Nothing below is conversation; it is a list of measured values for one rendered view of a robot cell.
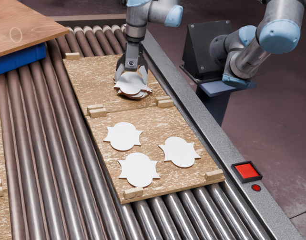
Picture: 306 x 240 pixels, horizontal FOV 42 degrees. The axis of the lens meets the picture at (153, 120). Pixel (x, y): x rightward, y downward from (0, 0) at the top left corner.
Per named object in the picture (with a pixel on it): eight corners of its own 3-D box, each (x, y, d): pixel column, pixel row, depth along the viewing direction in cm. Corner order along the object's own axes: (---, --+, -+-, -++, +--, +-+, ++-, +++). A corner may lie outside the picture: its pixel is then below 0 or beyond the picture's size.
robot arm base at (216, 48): (234, 35, 187) (247, 28, 178) (239, 66, 186) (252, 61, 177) (207, 36, 181) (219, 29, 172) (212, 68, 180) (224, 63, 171)
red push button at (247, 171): (249, 165, 134) (249, 163, 133) (258, 178, 130) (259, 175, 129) (233, 168, 132) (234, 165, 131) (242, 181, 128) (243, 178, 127)
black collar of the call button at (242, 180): (249, 164, 135) (250, 160, 134) (261, 179, 130) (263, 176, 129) (230, 167, 133) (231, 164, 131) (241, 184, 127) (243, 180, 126)
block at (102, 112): (105, 113, 144) (105, 107, 143) (106, 116, 143) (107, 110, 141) (88, 115, 142) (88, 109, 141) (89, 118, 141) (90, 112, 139)
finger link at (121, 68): (117, 75, 159) (128, 59, 154) (116, 84, 154) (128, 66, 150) (110, 72, 158) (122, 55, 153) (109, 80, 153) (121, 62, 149)
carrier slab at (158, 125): (173, 107, 155) (173, 104, 154) (224, 181, 126) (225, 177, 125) (85, 119, 143) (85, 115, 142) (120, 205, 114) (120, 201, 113)
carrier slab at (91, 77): (137, 55, 185) (137, 52, 184) (171, 106, 156) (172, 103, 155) (62, 62, 173) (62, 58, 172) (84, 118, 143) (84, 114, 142)
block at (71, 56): (78, 57, 174) (78, 52, 172) (79, 59, 173) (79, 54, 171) (65, 58, 172) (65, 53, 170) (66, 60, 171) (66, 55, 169)
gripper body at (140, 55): (142, 57, 156) (145, 29, 149) (142, 68, 149) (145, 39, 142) (123, 55, 155) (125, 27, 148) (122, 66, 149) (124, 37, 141)
